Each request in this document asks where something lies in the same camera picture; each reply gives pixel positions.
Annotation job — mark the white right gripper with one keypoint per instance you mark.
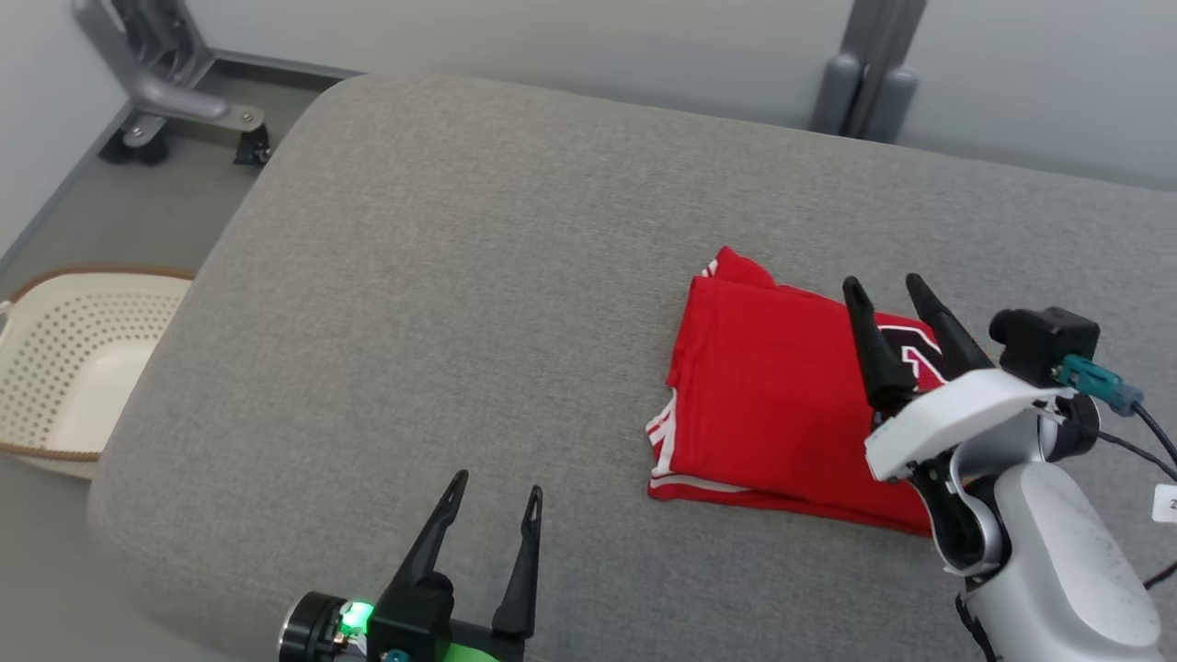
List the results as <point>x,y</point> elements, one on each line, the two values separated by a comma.
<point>956,414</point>

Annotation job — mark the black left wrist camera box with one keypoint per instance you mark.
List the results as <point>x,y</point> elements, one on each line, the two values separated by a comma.
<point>414,621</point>

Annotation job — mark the red white basketball jersey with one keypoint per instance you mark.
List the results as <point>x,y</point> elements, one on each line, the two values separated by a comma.
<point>763,405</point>

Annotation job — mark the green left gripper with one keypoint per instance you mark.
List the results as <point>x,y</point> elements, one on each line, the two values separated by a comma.
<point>322,630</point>

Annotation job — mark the cream perforated laundry basket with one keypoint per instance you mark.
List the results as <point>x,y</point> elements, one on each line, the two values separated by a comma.
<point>74,368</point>

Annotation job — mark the grey fabric sofa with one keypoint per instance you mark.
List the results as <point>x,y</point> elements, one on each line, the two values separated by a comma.
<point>460,322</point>

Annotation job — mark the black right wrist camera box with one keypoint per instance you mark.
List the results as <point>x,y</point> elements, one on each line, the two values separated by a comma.
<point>1044,345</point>

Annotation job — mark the grey metal rack frame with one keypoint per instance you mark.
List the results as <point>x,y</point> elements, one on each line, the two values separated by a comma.
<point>165,64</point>

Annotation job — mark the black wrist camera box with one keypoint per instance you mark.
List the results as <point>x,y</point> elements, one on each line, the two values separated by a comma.
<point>1044,345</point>
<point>414,621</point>

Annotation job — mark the grey partition post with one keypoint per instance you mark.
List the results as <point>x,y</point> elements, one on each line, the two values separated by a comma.
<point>869,64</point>

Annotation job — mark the black caster wheel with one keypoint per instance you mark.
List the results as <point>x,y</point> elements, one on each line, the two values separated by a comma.
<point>133,147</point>
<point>253,147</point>

